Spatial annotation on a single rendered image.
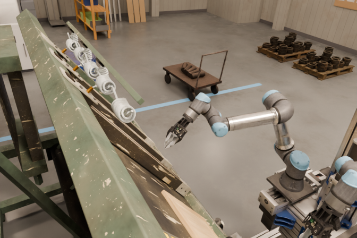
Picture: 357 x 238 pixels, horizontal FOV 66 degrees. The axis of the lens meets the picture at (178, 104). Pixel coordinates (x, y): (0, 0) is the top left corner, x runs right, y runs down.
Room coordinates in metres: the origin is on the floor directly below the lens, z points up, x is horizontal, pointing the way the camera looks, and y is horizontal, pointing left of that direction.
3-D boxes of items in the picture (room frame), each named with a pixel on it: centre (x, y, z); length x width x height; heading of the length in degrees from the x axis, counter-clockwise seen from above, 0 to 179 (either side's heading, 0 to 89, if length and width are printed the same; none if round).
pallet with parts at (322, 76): (6.06, -3.33, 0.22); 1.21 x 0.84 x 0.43; 120
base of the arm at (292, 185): (1.31, -0.77, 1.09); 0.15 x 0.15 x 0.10
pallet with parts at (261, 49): (7.07, -2.77, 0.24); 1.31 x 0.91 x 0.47; 120
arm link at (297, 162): (1.32, -0.77, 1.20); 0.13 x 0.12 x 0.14; 13
